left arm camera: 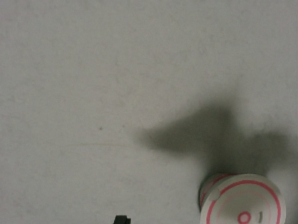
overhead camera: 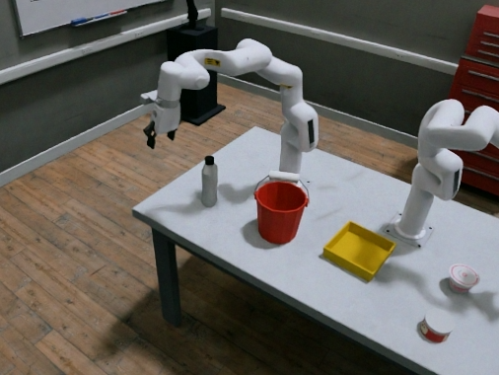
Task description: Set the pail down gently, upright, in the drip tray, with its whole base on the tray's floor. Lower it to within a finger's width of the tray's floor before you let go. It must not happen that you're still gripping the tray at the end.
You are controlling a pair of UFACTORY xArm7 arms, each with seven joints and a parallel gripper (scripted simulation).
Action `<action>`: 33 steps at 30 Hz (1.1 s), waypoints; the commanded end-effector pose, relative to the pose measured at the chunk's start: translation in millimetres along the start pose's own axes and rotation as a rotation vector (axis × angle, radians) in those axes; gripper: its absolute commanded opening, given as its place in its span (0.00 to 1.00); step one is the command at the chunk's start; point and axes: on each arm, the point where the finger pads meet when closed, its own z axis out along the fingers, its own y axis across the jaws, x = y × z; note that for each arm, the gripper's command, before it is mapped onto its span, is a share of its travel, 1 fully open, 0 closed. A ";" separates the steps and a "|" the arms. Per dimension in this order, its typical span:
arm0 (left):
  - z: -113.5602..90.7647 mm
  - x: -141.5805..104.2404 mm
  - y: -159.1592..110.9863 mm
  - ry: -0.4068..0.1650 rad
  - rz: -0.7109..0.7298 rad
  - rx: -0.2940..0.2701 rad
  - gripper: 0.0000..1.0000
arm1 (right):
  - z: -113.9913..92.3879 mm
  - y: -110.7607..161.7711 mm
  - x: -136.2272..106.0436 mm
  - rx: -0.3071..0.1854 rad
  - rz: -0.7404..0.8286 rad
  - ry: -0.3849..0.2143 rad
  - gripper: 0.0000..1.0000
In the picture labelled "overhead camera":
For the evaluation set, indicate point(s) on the white yogurt cup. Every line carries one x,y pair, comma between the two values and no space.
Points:
462,278

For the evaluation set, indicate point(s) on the yellow rectangular tray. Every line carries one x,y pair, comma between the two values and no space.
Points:
358,250

